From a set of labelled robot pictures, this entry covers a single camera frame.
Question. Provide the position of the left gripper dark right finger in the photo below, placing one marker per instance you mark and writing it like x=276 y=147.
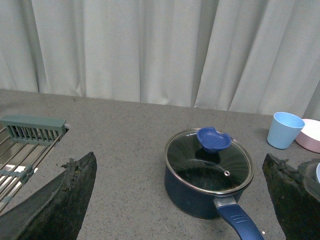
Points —
x=295 y=195

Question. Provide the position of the green metal dish rack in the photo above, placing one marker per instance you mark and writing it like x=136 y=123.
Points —
x=25 y=141

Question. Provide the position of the light blue plate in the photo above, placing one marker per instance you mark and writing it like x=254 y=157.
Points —
x=317 y=172

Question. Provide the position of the glass lid with blue knob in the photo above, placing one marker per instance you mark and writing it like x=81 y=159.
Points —
x=228 y=171

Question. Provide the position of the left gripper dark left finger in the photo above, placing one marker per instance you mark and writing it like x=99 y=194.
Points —
x=57 y=210

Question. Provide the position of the light blue plastic cup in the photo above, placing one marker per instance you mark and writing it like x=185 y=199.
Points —
x=284 y=129

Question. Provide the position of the dark blue saucepan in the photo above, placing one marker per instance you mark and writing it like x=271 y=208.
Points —
x=209 y=206

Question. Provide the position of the pink plastic bowl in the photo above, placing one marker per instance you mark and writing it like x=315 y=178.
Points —
x=309 y=136

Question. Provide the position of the white pleated curtain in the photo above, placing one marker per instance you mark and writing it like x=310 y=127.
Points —
x=250 y=56

